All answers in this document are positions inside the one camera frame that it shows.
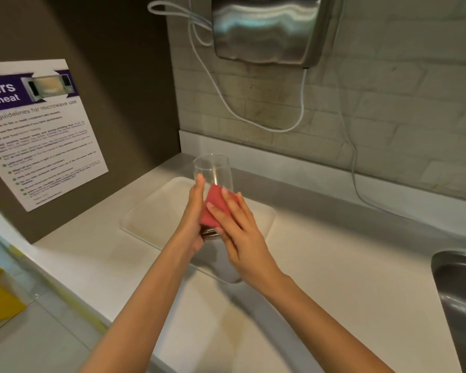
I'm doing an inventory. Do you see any person's left hand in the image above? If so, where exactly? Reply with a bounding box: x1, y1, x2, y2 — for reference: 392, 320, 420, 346
178, 174, 207, 255

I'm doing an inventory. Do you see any white paper notice poster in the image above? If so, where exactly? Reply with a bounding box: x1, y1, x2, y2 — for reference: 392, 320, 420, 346
0, 59, 109, 212

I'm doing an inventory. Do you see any steel wall hand dryer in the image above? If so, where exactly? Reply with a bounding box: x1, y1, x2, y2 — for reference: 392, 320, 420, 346
211, 0, 342, 69

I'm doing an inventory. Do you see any person's right hand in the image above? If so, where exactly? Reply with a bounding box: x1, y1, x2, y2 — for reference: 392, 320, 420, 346
206, 186, 284, 298

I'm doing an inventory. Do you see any white power cable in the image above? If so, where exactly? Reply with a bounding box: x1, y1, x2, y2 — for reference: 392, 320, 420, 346
147, 0, 308, 133

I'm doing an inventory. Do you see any person's left forearm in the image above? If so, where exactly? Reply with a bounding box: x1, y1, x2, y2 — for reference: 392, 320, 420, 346
79, 236, 197, 373

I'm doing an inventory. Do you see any stainless steel sink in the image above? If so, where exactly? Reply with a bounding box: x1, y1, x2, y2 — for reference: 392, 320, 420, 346
431, 250, 466, 373

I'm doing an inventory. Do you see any person's right forearm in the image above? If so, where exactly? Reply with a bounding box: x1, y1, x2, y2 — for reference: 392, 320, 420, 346
262, 272, 395, 373

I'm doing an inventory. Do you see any white plastic tray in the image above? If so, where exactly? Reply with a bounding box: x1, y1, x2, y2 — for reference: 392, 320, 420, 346
119, 176, 276, 285

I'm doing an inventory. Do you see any thin grey wall cable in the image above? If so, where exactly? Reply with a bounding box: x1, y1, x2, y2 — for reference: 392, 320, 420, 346
336, 69, 466, 245

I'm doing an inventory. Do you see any pink cloth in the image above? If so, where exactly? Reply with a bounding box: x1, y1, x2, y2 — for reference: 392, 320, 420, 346
199, 184, 240, 229

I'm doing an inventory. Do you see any clear drinking glass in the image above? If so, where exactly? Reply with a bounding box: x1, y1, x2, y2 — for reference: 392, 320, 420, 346
193, 153, 235, 241

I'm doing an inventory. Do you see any yellow floor sign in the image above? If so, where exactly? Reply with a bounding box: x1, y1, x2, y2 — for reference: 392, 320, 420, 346
0, 260, 27, 332

